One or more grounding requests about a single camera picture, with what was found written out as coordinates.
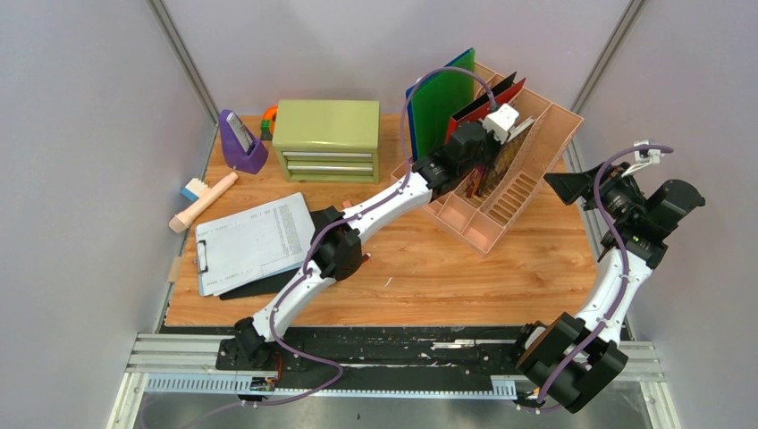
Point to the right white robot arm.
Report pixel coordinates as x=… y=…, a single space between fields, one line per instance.
x=575 y=357

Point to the green folder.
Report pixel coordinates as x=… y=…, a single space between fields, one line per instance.
x=441 y=109

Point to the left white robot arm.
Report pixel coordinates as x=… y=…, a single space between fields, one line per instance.
x=336 y=250

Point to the orange tape dispenser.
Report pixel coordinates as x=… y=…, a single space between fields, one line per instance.
x=267 y=124

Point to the black mounting base plate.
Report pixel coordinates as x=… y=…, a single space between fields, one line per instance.
x=381 y=358

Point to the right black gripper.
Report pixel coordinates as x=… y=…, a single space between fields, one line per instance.
x=569 y=186

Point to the red folder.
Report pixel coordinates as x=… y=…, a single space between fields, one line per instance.
x=476 y=110

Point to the purple Roald Dahl book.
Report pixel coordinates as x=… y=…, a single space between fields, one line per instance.
x=474 y=181

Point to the aluminium frame rail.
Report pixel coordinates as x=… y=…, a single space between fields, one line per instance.
x=171 y=381

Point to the clipboard with white papers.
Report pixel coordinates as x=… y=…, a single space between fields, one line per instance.
x=253 y=244

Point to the grey phone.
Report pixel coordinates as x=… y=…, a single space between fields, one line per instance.
x=239 y=130

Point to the black notebook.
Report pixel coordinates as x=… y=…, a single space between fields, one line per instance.
x=275 y=283

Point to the green drawer cabinet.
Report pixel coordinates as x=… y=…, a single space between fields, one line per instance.
x=320 y=140

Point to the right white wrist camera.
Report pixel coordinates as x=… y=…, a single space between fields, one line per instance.
x=644 y=157

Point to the black Moon and Sixpence book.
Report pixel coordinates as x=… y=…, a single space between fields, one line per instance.
x=517 y=136

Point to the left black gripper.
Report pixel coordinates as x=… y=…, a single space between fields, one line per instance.
x=497 y=147

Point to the peach file organizer rack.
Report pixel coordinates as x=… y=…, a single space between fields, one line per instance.
x=479 y=222

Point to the purple phone stand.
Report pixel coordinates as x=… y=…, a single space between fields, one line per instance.
x=251 y=162

